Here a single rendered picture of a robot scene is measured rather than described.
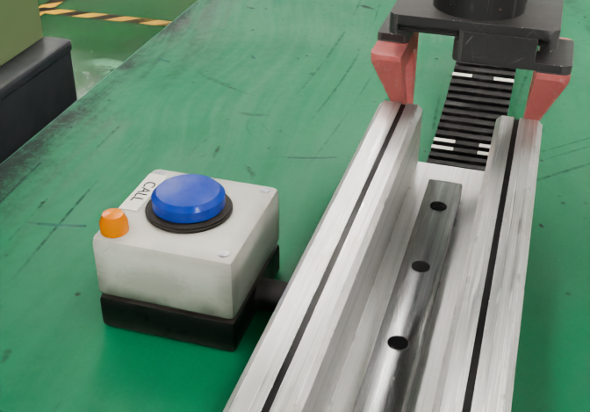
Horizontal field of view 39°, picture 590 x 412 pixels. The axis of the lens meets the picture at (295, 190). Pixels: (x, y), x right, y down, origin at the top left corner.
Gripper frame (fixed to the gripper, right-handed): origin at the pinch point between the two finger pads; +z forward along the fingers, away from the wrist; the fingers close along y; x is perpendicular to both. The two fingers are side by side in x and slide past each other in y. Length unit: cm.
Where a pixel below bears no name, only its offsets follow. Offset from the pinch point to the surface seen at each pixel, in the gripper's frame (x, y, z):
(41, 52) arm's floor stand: 14.3, -42.4, 4.7
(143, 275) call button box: -20.8, -14.0, 0.3
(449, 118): 7.8, -1.8, 2.7
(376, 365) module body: -25.4, -0.6, -1.2
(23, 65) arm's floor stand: 10.8, -42.2, 4.7
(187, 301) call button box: -20.8, -11.5, 1.5
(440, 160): 2.5, -1.6, 3.6
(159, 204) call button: -18.4, -13.9, -2.7
